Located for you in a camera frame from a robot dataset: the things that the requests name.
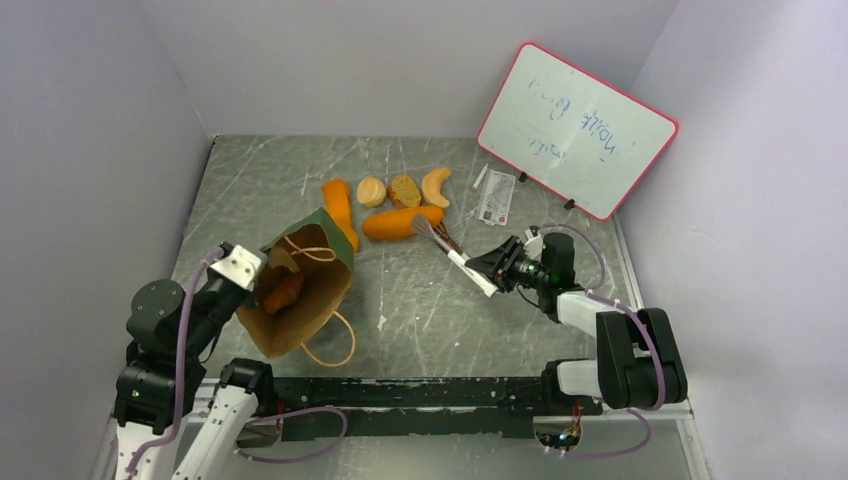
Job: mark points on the orange fake baguette loaf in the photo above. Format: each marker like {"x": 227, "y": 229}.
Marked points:
{"x": 397, "y": 224}

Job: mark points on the tan fake croissant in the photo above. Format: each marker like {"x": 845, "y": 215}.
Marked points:
{"x": 431, "y": 187}

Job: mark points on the white pink marker pen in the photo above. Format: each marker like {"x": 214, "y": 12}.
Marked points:
{"x": 480, "y": 177}

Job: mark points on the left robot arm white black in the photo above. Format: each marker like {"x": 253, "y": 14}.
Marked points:
{"x": 172, "y": 358}

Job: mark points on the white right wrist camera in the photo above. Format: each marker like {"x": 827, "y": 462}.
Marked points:
{"x": 532, "y": 240}

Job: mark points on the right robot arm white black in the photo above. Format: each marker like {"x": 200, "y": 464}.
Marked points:
{"x": 637, "y": 363}

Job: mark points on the pink framed whiteboard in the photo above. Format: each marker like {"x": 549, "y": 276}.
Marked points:
{"x": 572, "y": 132}

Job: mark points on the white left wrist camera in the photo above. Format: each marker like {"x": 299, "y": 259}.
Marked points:
{"x": 239, "y": 265}

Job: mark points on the silver metal tongs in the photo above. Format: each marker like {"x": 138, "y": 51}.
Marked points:
{"x": 440, "y": 236}

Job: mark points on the orange fake bread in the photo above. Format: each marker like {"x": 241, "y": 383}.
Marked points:
{"x": 336, "y": 196}

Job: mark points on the round tan fake bun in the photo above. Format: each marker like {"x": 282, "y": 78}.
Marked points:
{"x": 371, "y": 192}

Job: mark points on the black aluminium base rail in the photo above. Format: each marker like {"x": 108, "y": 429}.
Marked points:
{"x": 382, "y": 406}

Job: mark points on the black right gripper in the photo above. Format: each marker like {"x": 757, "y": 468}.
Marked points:
{"x": 506, "y": 261}

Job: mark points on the white ruler package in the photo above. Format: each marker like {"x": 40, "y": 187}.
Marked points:
{"x": 496, "y": 196}

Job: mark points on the green paper bag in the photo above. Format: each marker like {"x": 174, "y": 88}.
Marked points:
{"x": 318, "y": 248}

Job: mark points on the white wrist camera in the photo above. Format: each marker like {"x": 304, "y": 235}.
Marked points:
{"x": 239, "y": 265}
{"x": 532, "y": 240}

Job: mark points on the aluminium side rail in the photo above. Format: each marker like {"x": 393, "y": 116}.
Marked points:
{"x": 630, "y": 277}

